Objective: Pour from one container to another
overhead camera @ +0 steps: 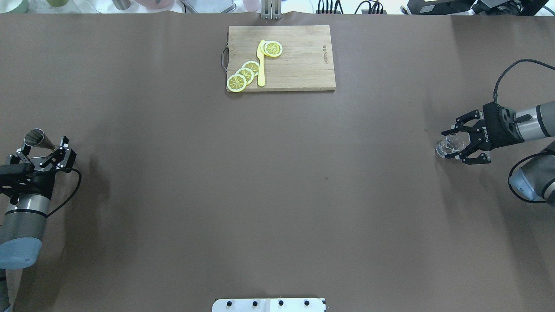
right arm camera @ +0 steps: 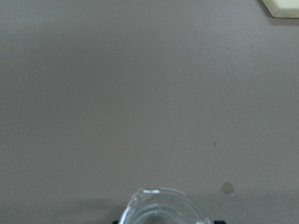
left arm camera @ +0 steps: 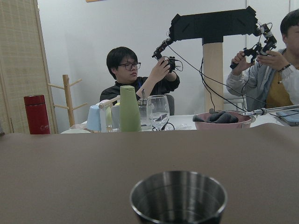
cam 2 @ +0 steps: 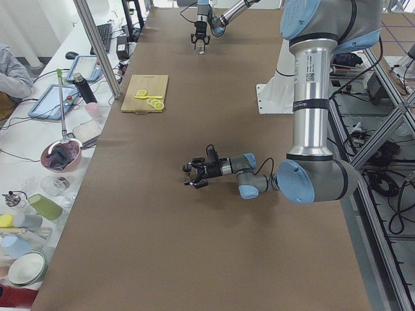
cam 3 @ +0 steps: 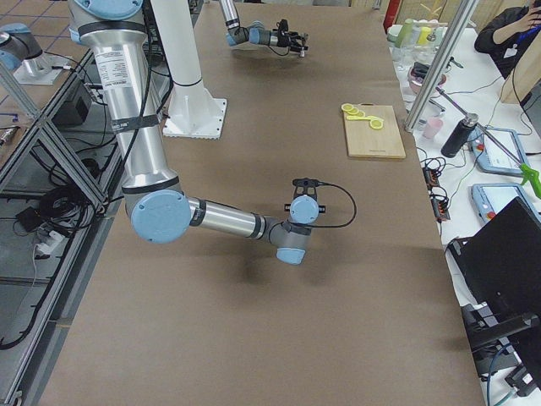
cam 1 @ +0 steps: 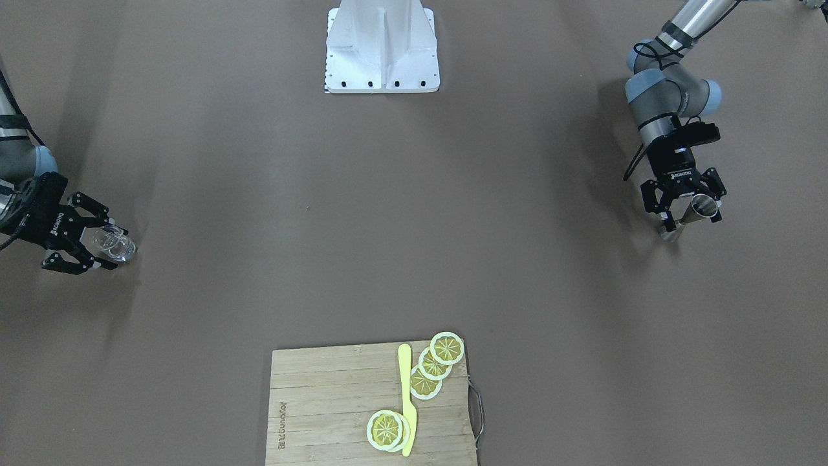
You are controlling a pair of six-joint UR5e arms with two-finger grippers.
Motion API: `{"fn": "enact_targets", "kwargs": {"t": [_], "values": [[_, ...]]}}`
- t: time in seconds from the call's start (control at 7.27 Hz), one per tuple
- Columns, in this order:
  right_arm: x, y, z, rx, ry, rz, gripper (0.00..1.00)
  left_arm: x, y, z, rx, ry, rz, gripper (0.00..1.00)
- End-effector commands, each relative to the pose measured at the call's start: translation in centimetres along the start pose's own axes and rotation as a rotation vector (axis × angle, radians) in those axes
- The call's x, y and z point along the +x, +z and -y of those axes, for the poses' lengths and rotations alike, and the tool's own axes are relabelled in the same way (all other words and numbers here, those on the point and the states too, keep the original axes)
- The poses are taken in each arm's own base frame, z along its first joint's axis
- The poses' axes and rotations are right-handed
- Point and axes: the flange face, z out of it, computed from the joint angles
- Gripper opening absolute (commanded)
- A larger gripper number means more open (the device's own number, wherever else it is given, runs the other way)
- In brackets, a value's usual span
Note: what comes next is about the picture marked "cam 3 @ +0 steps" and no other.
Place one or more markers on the yellow cup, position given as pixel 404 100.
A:
pixel 424 32

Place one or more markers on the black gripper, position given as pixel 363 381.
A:
pixel 286 39

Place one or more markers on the aluminium frame post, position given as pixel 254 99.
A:
pixel 452 36

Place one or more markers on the black water bottle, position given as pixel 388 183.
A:
pixel 460 135

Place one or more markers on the lemon slice front top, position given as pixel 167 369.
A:
pixel 376 124

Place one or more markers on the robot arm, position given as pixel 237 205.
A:
pixel 148 63
pixel 256 33

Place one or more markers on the teach pendant upper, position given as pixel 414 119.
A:
pixel 490 158

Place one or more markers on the green cup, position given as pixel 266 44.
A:
pixel 405 34

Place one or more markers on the white camera mast base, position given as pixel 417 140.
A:
pixel 192 111

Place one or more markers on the seated person in black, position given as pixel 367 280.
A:
pixel 508 35

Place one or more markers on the teach pendant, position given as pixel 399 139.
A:
pixel 490 158
pixel 490 199

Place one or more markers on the teach pendant lower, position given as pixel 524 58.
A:
pixel 490 199

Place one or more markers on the yellow plastic knife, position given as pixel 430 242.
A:
pixel 365 118

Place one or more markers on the pink cup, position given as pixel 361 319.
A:
pixel 432 127

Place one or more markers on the black monitor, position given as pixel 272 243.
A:
pixel 501 267

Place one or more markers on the bamboo cutting board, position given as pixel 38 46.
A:
pixel 365 142

